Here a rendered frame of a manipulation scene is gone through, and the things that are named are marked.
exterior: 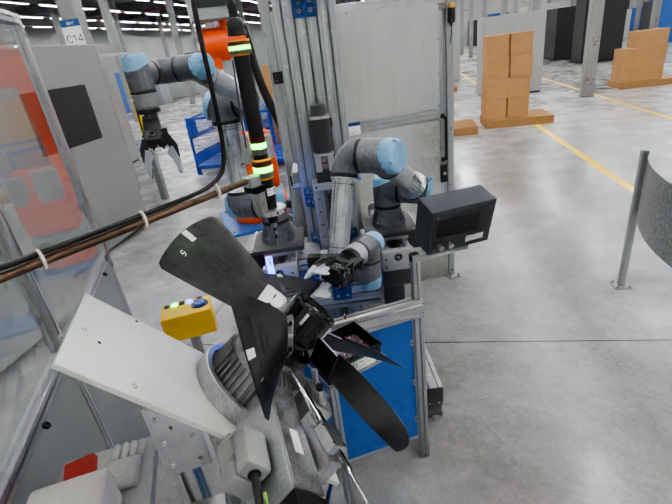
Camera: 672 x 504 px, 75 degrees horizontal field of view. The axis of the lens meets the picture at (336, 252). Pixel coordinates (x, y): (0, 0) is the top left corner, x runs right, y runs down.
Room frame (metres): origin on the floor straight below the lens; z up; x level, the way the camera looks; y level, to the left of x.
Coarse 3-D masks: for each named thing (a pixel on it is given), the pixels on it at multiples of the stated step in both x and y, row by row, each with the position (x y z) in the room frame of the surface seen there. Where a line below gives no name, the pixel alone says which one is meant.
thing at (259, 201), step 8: (256, 176) 0.94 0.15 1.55; (248, 184) 0.93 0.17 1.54; (256, 184) 0.94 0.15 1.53; (264, 184) 0.95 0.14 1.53; (248, 192) 0.94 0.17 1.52; (256, 192) 0.93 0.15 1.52; (264, 192) 0.95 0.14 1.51; (256, 200) 0.95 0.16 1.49; (264, 200) 0.95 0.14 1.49; (256, 208) 0.95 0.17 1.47; (264, 208) 0.95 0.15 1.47; (280, 208) 0.96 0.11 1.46; (264, 216) 0.95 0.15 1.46; (272, 216) 0.94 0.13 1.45
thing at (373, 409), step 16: (336, 368) 0.79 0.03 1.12; (352, 368) 0.74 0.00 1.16; (336, 384) 0.80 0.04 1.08; (352, 384) 0.76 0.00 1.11; (368, 384) 0.70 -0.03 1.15; (352, 400) 0.76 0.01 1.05; (368, 400) 0.72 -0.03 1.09; (384, 400) 0.65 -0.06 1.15; (368, 416) 0.73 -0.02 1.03; (384, 416) 0.68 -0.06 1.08; (384, 432) 0.70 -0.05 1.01; (400, 432) 0.64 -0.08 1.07; (400, 448) 0.68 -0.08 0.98
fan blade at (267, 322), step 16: (240, 304) 0.65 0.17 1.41; (256, 304) 0.70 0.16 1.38; (240, 320) 0.62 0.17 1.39; (256, 320) 0.67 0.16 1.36; (272, 320) 0.72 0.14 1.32; (240, 336) 0.60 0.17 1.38; (256, 336) 0.64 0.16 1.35; (272, 336) 0.69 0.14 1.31; (256, 352) 0.61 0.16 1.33; (272, 352) 0.67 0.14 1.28; (288, 352) 0.76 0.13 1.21; (256, 368) 0.59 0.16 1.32; (272, 368) 0.65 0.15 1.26; (256, 384) 0.56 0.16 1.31; (272, 384) 0.63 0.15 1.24
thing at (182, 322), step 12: (192, 300) 1.29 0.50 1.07; (168, 312) 1.24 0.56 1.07; (180, 312) 1.23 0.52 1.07; (192, 312) 1.22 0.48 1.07; (204, 312) 1.22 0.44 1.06; (168, 324) 1.19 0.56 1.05; (180, 324) 1.20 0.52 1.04; (192, 324) 1.21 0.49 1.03; (204, 324) 1.22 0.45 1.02; (216, 324) 1.26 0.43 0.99; (180, 336) 1.20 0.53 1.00; (192, 336) 1.21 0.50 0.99
